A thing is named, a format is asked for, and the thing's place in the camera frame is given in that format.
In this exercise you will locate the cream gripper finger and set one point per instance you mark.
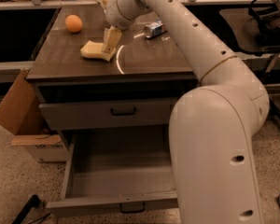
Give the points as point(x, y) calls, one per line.
point(103, 3)
point(112, 37)

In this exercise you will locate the yellow sponge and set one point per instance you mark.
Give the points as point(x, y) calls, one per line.
point(93, 50)

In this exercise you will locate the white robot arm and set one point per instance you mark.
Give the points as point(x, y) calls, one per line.
point(211, 127)

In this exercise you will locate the grey drawer cabinet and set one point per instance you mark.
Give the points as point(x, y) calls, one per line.
point(140, 69)

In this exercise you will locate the closed grey upper drawer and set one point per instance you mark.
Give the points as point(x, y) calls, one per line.
point(107, 114)

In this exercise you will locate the open grey middle drawer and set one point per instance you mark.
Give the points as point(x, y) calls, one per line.
point(117, 170)

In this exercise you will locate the orange fruit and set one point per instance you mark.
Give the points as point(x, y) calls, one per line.
point(73, 23)

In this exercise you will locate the brown cardboard box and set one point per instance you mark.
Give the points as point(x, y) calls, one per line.
point(20, 115)

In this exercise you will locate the black headset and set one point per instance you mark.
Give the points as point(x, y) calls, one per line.
point(268, 20)

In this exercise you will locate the black folding table stand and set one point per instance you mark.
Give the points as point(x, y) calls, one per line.
point(271, 79)

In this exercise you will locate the black floor stand leg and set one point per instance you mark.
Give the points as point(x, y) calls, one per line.
point(33, 202)

